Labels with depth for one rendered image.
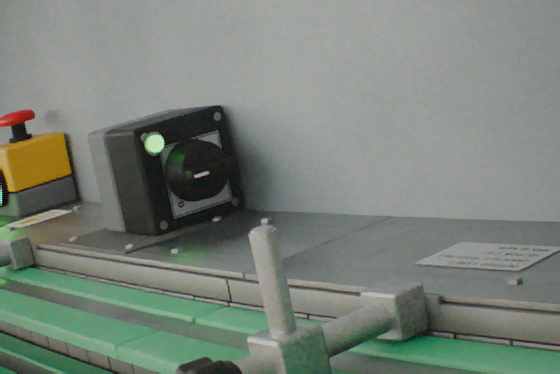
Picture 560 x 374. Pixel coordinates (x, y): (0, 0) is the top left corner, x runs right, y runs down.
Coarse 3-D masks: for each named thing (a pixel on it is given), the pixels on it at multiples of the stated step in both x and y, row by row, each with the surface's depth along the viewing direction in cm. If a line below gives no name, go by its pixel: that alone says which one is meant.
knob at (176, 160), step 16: (176, 144) 84; (192, 144) 83; (208, 144) 83; (176, 160) 82; (192, 160) 82; (208, 160) 83; (224, 160) 82; (176, 176) 82; (192, 176) 81; (208, 176) 81; (224, 176) 84; (176, 192) 83; (192, 192) 82; (208, 192) 83
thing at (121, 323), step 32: (0, 288) 85; (32, 288) 84; (64, 288) 81; (96, 288) 79; (128, 288) 77; (0, 320) 78; (32, 320) 73; (64, 320) 71; (96, 320) 70; (128, 320) 70; (160, 320) 68; (192, 320) 67; (224, 320) 65; (256, 320) 63; (96, 352) 66; (128, 352) 62; (160, 352) 60; (192, 352) 59; (224, 352) 58; (352, 352) 55; (384, 352) 53; (416, 352) 52; (448, 352) 51; (480, 352) 50; (512, 352) 49; (544, 352) 47
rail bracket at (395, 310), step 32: (256, 256) 50; (288, 288) 51; (384, 288) 55; (416, 288) 54; (288, 320) 50; (352, 320) 53; (384, 320) 53; (416, 320) 54; (256, 352) 50; (288, 352) 50; (320, 352) 51
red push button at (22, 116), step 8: (16, 112) 109; (24, 112) 108; (32, 112) 109; (0, 120) 109; (8, 120) 108; (16, 120) 108; (24, 120) 108; (16, 128) 109; (24, 128) 110; (16, 136) 109
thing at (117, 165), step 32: (128, 128) 83; (160, 128) 83; (192, 128) 85; (224, 128) 86; (96, 160) 88; (128, 160) 83; (160, 160) 83; (128, 192) 85; (160, 192) 83; (224, 192) 86; (128, 224) 86; (160, 224) 83
